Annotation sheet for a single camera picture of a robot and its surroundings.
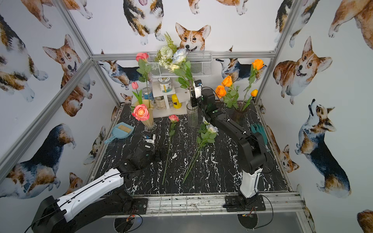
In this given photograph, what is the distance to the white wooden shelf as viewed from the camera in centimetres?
100

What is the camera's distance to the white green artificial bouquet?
2.58 feet

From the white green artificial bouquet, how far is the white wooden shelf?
13 cm
